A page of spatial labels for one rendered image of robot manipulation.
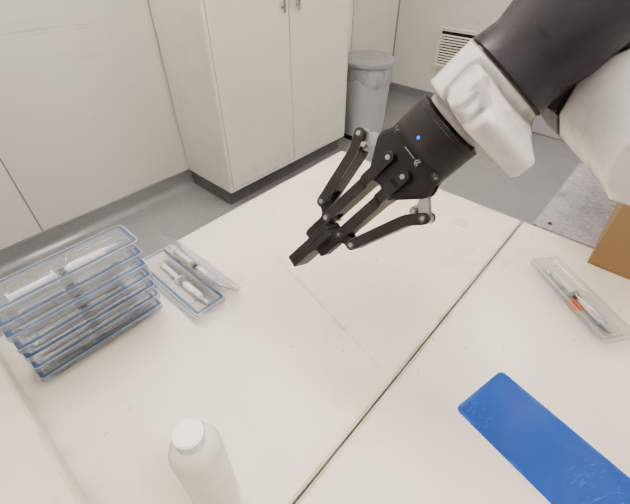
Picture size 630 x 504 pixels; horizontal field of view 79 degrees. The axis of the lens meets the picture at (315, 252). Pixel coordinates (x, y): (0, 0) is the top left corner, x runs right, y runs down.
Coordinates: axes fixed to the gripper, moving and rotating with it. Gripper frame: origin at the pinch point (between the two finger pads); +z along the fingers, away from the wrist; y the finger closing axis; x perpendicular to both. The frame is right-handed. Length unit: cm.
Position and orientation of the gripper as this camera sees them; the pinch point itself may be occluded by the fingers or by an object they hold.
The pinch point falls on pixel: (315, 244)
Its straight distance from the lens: 47.0
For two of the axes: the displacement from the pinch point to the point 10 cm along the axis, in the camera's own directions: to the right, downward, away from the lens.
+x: -5.6, 1.3, -8.2
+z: -6.4, 5.6, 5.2
